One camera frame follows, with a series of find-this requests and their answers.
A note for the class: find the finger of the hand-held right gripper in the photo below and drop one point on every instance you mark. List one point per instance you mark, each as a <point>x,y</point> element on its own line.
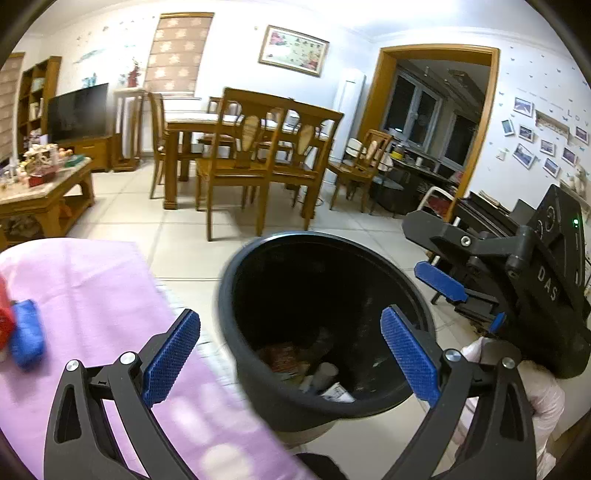
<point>438,279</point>
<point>443,235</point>

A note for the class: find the framed floral calligraphy picture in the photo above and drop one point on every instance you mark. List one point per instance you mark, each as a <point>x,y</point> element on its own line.
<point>293,50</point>

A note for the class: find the wooden dining table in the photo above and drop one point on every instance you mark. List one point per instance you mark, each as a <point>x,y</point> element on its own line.
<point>184,127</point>

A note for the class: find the woven basket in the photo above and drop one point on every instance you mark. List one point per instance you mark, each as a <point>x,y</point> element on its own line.
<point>41,157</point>

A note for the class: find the person's right hand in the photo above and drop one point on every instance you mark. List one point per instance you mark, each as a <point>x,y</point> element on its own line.
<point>547,406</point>

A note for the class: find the tall wooden plant stand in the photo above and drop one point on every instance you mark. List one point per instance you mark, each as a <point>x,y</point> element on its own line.
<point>124,129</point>

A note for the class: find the wooden door frame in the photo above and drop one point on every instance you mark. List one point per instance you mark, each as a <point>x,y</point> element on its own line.
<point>489,120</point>

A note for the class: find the wooden television stand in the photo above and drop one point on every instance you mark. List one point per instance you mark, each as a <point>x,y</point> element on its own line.
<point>92,154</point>

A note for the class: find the small red snack packet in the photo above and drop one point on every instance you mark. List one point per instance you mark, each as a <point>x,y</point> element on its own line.
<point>281,357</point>

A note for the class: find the flat screen television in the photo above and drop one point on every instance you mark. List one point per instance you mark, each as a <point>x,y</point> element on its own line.
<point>78,113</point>

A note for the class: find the beige teddy bear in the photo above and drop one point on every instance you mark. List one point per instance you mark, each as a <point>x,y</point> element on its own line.
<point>579,180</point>

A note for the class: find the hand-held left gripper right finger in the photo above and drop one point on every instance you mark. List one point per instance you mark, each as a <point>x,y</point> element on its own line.
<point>408,355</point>

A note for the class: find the blue tissue pack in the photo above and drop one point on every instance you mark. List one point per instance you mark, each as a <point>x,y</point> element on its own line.
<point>27,332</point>

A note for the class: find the black trash bin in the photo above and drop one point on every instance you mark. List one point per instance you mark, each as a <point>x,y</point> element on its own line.
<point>277,286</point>

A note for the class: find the wooden coffee table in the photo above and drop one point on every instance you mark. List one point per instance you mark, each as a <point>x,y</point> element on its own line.
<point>46,198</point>

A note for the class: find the white standing air conditioner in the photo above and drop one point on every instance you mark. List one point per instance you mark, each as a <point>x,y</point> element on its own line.
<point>348,110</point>

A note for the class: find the group of wall photo frames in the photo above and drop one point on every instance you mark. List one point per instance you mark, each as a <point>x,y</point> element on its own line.
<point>524,154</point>

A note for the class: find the wooden bookshelf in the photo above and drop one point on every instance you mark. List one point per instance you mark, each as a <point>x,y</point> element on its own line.
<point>53,92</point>

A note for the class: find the floral roller blind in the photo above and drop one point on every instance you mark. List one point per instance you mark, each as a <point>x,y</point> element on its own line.
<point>9,106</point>
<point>178,55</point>

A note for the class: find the red tray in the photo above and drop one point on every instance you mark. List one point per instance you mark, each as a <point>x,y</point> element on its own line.
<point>42,179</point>

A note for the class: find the white metal frame chair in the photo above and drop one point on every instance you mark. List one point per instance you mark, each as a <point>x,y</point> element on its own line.
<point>434,198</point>

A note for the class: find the red vase with flowers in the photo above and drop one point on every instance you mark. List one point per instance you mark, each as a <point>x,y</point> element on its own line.
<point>134,76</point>

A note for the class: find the white printed paper scrap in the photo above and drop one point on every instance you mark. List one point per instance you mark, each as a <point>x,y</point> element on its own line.
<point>339,393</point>

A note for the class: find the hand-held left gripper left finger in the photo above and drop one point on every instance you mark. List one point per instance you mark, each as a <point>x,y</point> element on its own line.
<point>171,355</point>

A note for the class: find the green box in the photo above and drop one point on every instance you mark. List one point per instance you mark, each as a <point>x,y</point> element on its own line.
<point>77,161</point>

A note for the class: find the purple tablecloth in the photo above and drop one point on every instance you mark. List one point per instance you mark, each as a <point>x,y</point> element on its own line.
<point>92,295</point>

